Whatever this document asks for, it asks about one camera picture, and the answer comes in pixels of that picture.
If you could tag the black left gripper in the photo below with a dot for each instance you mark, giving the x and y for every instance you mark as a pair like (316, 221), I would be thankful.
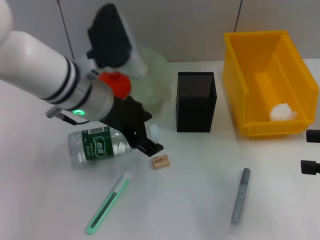
(130, 115)

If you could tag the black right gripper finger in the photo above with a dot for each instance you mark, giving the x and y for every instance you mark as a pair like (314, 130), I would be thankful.
(311, 167)
(313, 136)

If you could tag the white paper ball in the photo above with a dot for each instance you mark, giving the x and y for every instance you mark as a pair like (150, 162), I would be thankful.
(282, 112)

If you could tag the mint green utility knife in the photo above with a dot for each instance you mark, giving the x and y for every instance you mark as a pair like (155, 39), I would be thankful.
(117, 187)

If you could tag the water bottle green label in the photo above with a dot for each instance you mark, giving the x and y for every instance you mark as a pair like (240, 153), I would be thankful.
(97, 147)

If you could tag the orange fruit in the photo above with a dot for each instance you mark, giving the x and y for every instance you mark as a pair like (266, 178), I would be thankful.
(120, 86)

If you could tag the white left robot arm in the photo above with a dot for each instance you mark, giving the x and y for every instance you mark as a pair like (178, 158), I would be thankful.
(37, 62)

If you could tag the tan eraser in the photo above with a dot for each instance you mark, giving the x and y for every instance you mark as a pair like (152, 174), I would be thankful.
(161, 162)

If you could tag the black mesh pen holder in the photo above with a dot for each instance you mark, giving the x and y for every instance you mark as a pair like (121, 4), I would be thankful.
(195, 117)

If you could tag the translucent green fruit bowl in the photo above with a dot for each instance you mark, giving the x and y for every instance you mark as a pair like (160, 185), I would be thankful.
(157, 82)

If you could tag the grey marker pen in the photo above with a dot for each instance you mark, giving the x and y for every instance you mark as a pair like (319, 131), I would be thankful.
(240, 200)

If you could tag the yellow plastic bin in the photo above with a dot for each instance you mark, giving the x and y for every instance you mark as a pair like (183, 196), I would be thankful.
(275, 130)

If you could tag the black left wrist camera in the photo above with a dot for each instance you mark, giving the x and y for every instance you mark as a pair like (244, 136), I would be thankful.
(110, 37)

